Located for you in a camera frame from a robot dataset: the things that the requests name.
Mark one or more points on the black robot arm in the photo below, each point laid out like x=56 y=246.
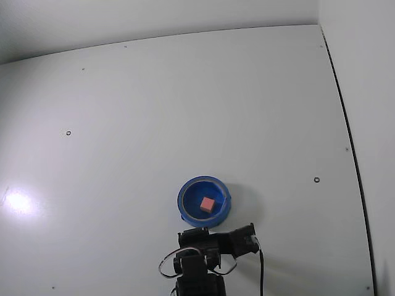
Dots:
x=194 y=277

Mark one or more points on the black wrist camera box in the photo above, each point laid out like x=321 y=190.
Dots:
x=251 y=243

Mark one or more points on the orange cube block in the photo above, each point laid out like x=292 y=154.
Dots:
x=206 y=205

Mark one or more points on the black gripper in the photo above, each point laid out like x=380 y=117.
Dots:
x=194 y=235

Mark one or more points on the blue tape roll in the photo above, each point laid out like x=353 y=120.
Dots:
x=191 y=212

